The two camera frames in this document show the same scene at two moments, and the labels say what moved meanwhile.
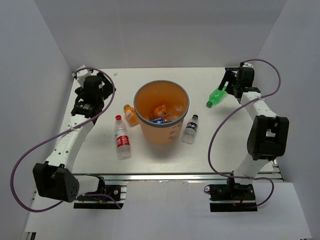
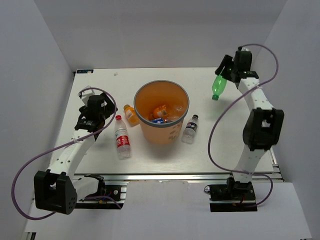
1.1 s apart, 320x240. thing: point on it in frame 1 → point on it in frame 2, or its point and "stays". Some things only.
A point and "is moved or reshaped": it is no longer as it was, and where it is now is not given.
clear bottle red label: x=122 y=141 stays
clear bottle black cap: x=189 y=132 stays
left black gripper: x=108 y=88 → x=109 y=107
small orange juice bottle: x=131 y=115 stays
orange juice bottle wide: x=161 y=111 stays
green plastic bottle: x=216 y=97 is moved or reshaped
